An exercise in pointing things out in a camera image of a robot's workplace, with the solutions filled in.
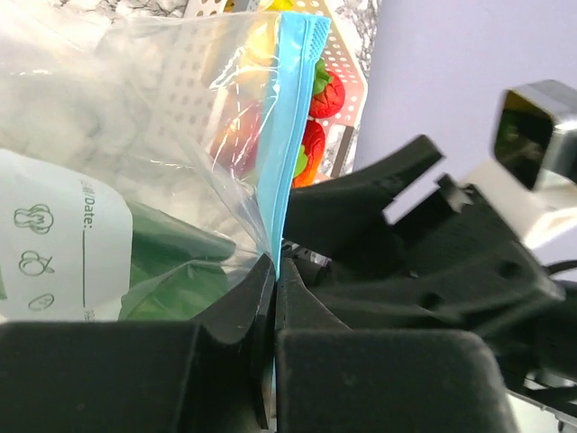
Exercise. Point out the white perforated plastic basket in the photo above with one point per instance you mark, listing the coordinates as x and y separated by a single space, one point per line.
346 59

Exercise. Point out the green toy leafy vegetable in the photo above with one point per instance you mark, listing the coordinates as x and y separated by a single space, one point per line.
176 269

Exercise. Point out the orange red toy fruit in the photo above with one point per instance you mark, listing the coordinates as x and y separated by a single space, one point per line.
310 155

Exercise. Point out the red toy strawberry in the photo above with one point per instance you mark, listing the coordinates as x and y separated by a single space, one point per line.
328 93

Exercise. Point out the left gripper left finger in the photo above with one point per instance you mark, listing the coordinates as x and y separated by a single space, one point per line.
209 374

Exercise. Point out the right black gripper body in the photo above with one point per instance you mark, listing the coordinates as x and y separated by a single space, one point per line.
466 269

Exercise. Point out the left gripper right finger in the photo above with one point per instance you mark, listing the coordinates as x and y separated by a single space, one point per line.
331 378

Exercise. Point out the red yellow toy apple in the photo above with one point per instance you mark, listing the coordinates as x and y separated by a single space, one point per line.
236 143

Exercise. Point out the clear zip top bag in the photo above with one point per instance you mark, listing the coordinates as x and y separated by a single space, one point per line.
94 117

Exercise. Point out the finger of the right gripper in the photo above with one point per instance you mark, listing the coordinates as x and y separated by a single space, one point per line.
342 219

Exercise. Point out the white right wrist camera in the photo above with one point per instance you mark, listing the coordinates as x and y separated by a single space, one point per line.
530 178

